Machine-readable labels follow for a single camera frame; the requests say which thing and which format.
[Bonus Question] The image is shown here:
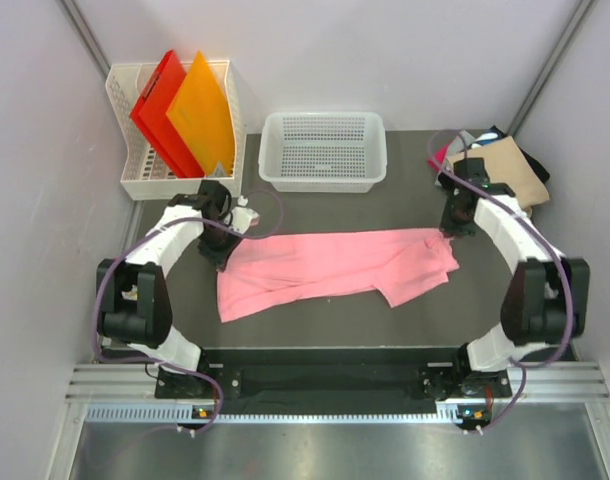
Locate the magenta folded garment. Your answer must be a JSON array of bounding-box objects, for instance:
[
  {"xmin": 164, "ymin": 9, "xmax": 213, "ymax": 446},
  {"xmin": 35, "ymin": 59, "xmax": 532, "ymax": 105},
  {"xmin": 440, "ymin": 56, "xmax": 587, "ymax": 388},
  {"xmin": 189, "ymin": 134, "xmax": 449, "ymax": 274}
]
[{"xmin": 427, "ymin": 144, "xmax": 450, "ymax": 172}]

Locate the orange plastic folder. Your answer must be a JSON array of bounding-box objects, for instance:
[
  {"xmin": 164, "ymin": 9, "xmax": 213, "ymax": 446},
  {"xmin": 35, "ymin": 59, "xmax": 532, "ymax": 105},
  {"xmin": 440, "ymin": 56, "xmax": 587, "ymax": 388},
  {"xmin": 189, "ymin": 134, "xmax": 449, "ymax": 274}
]
[{"xmin": 166, "ymin": 52, "xmax": 235, "ymax": 177}]

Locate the aluminium frame rail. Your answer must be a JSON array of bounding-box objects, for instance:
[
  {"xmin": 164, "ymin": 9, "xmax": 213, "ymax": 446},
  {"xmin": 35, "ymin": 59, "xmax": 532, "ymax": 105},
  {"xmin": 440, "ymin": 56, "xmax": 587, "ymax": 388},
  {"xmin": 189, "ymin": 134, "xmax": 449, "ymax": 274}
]
[{"xmin": 65, "ymin": 364, "xmax": 157, "ymax": 402}]

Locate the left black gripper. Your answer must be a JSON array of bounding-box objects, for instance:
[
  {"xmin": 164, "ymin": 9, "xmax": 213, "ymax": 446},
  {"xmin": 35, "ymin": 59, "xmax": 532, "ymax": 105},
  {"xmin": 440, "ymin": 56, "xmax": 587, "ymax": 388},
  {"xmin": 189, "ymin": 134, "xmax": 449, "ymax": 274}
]
[{"xmin": 197, "ymin": 220, "xmax": 245, "ymax": 272}]

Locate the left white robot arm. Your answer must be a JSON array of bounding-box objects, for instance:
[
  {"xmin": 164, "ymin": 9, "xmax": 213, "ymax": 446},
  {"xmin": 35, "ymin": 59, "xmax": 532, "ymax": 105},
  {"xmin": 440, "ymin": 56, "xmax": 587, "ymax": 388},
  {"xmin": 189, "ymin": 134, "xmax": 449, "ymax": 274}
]
[{"xmin": 96, "ymin": 180, "xmax": 240, "ymax": 397}]

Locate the pink t-shirt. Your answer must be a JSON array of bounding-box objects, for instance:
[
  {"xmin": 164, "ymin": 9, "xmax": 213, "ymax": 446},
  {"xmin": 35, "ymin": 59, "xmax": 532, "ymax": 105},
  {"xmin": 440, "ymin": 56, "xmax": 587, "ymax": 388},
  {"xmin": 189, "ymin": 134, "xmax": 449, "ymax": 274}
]
[{"xmin": 217, "ymin": 228, "xmax": 459, "ymax": 323}]

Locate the black folded garment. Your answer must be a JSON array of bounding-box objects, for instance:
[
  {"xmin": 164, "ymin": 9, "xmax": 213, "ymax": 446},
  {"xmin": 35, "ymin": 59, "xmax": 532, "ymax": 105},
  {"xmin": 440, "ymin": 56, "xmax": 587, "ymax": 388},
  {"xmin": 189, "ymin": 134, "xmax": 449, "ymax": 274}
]
[{"xmin": 488, "ymin": 125, "xmax": 551, "ymax": 184}]

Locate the purple cable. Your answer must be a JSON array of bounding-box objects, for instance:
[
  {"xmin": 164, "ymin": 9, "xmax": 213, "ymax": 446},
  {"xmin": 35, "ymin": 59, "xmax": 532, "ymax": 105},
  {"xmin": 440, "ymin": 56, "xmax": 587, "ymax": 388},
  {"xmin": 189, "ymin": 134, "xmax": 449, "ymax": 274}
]
[
  {"xmin": 428, "ymin": 130, "xmax": 576, "ymax": 436},
  {"xmin": 91, "ymin": 188, "xmax": 286, "ymax": 441}
]

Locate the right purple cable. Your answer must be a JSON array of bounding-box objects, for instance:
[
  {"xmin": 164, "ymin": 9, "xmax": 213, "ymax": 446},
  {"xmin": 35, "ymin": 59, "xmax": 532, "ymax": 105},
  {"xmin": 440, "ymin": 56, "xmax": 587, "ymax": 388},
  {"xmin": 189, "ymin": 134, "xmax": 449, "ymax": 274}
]
[{"xmin": 428, "ymin": 130, "xmax": 576, "ymax": 436}]

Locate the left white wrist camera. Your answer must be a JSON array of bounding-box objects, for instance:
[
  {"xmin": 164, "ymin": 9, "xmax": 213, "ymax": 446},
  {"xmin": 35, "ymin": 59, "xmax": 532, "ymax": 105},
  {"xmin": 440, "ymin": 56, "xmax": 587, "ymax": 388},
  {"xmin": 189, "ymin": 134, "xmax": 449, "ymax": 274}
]
[{"xmin": 228, "ymin": 195, "xmax": 260, "ymax": 234}]

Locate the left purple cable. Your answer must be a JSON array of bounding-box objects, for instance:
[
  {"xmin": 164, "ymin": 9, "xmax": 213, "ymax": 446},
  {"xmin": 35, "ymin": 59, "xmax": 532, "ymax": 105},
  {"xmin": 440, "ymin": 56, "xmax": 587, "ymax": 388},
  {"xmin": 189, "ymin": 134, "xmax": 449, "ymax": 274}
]
[{"xmin": 91, "ymin": 188, "xmax": 286, "ymax": 441}]

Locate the white perforated basket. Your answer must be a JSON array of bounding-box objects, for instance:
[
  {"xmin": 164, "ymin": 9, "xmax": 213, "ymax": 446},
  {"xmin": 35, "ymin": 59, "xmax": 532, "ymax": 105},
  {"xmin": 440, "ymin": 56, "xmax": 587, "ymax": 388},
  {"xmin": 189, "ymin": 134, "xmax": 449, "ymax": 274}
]
[{"xmin": 258, "ymin": 111, "xmax": 388, "ymax": 194}]

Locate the white file organizer rack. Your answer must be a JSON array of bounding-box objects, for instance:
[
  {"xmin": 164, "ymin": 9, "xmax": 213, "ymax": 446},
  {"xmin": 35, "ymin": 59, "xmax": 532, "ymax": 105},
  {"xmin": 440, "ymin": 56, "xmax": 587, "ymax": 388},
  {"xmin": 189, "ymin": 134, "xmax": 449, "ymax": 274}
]
[{"xmin": 105, "ymin": 60, "xmax": 246, "ymax": 201}]

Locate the grey folded garment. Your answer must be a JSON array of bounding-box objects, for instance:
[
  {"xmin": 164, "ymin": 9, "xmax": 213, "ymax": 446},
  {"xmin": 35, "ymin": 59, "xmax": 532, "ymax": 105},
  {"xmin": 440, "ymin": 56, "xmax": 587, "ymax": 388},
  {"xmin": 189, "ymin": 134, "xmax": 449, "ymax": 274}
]
[{"xmin": 435, "ymin": 130, "xmax": 475, "ymax": 190}]

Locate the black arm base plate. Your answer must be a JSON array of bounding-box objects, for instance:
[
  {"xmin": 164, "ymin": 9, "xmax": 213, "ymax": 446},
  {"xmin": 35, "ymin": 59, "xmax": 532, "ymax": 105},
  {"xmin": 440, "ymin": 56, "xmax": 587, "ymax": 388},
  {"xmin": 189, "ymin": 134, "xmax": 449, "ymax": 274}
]
[{"xmin": 153, "ymin": 348, "xmax": 514, "ymax": 416}]

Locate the white blue garment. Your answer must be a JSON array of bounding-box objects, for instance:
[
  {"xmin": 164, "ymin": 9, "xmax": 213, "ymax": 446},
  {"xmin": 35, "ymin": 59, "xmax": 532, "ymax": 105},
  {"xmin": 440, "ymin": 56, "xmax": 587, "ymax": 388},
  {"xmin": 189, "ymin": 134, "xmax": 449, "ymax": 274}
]
[{"xmin": 469, "ymin": 129, "xmax": 503, "ymax": 149}]

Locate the grey slotted cable duct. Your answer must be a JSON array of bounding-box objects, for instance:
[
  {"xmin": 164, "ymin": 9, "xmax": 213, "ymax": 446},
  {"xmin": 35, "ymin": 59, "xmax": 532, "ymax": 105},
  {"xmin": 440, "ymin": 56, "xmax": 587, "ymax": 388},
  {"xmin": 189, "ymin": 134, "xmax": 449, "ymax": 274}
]
[{"xmin": 85, "ymin": 403, "xmax": 462, "ymax": 426}]

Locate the red plastic folder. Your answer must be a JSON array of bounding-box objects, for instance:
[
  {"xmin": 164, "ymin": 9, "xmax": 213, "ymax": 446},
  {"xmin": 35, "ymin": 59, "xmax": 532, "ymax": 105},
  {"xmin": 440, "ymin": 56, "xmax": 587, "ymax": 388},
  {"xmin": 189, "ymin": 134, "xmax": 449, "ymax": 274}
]
[{"xmin": 130, "ymin": 50, "xmax": 204, "ymax": 178}]

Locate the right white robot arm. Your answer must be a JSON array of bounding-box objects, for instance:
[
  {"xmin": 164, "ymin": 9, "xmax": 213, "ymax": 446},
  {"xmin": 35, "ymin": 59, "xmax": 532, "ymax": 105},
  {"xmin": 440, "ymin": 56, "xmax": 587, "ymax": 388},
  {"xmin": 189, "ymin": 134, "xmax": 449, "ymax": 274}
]
[{"xmin": 439, "ymin": 157, "xmax": 591, "ymax": 396}]

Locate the beige folded t-shirt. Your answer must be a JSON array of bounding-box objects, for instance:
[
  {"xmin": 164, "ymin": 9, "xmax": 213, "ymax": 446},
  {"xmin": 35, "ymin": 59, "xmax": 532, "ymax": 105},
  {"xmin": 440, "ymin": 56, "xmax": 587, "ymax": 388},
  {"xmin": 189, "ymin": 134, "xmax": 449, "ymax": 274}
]
[{"xmin": 467, "ymin": 136, "xmax": 550, "ymax": 209}]

